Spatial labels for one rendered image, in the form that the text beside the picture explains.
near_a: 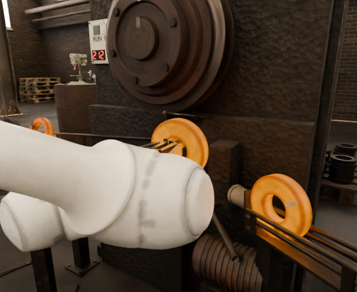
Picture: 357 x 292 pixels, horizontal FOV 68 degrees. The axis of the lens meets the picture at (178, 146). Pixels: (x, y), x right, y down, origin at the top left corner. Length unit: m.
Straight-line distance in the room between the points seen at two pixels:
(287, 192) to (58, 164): 0.51
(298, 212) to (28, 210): 0.51
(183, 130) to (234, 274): 0.42
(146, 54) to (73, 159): 0.62
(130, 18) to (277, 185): 0.64
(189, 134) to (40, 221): 0.38
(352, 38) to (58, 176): 6.77
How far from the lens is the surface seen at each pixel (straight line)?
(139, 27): 0.85
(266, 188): 0.68
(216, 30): 0.82
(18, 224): 0.38
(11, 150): 0.24
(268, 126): 0.88
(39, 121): 1.62
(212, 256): 0.82
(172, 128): 0.65
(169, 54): 0.79
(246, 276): 0.80
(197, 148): 0.63
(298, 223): 0.64
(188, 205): 0.25
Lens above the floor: 1.01
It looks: 15 degrees down
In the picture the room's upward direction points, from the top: straight up
